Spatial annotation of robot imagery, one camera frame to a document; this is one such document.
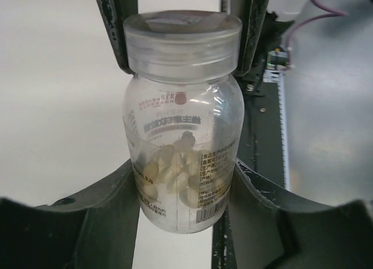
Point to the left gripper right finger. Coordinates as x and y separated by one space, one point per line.
315 235

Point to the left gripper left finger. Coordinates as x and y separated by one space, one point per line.
93 228

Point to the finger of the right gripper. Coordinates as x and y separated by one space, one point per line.
252 14
113 13

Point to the clear pill bottle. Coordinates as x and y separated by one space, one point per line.
183 141

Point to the grey cable duct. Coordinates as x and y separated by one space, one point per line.
284 136

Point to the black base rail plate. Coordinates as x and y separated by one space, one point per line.
262 120

